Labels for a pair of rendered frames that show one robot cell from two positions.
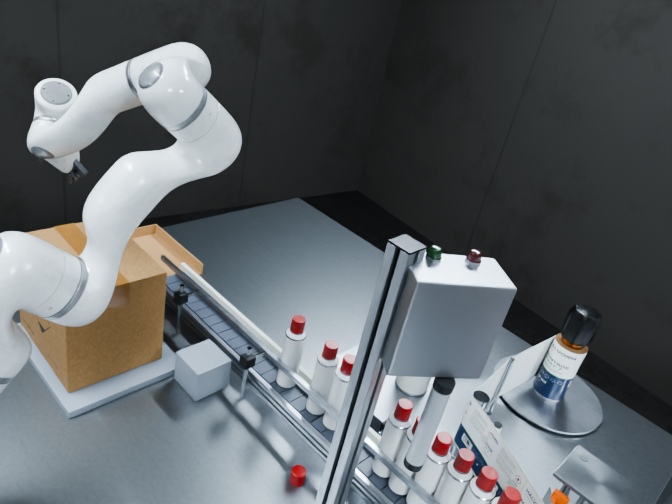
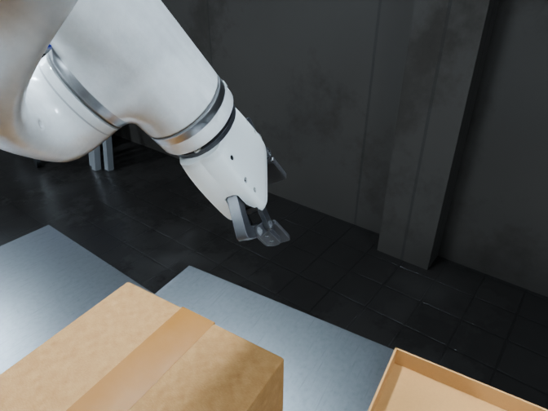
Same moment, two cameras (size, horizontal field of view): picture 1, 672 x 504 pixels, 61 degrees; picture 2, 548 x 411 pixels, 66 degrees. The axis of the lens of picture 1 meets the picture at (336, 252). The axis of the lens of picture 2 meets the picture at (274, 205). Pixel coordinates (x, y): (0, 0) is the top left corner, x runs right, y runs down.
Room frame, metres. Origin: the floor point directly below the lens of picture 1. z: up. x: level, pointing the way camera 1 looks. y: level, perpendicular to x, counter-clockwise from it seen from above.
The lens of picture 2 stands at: (1.25, 0.31, 1.49)
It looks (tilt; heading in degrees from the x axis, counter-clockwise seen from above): 30 degrees down; 82
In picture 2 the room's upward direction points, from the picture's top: straight up
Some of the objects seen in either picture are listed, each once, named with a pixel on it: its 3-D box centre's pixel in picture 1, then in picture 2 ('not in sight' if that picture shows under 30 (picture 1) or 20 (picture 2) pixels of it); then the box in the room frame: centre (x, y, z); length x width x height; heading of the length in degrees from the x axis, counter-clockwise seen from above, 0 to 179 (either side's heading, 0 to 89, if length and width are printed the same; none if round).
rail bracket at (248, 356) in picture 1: (252, 369); not in sight; (1.08, 0.14, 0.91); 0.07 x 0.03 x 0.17; 141
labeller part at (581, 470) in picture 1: (600, 484); not in sight; (0.74, -0.55, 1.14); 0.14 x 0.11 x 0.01; 51
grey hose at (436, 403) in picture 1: (428, 424); not in sight; (0.75, -0.23, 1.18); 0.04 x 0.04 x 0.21
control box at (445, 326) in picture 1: (440, 314); not in sight; (0.80, -0.19, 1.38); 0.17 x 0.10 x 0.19; 106
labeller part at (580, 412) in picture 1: (546, 392); not in sight; (1.29, -0.67, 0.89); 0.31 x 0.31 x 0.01
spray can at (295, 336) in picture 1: (292, 351); not in sight; (1.10, 0.05, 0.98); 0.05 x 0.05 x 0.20
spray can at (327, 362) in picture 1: (323, 377); not in sight; (1.03, -0.04, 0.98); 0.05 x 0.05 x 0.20
